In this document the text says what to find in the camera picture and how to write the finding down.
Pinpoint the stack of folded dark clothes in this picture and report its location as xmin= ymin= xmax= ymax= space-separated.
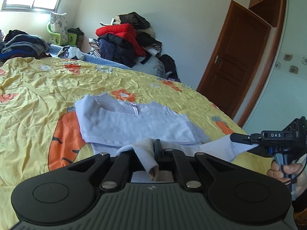
xmin=1 ymin=30 xmax=49 ymax=61

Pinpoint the green plastic chair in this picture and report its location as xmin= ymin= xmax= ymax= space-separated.
xmin=47 ymin=22 xmax=78 ymax=47

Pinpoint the white crumpled garment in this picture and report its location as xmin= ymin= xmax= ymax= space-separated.
xmin=57 ymin=46 xmax=84 ymax=61

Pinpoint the light lavender long-sleeve shirt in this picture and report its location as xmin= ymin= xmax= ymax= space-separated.
xmin=74 ymin=93 xmax=256 ymax=180

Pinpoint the yellow carrot-print bed quilt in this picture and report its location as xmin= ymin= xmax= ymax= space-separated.
xmin=0 ymin=57 xmax=276 ymax=228

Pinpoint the pile of red and navy jackets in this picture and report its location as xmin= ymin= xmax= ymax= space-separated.
xmin=88 ymin=12 xmax=162 ymax=67

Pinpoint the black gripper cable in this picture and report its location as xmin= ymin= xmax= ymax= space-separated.
xmin=281 ymin=154 xmax=307 ymax=186

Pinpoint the brown wooden door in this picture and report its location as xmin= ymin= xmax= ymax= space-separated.
xmin=197 ymin=1 xmax=271 ymax=118

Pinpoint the black bag by wall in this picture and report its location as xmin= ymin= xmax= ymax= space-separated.
xmin=159 ymin=54 xmax=181 ymax=83

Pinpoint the sliding wardrobe door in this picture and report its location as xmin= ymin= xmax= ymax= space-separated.
xmin=243 ymin=0 xmax=306 ymax=133

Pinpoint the person's right hand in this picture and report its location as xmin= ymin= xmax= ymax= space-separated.
xmin=266 ymin=159 xmax=307 ymax=198

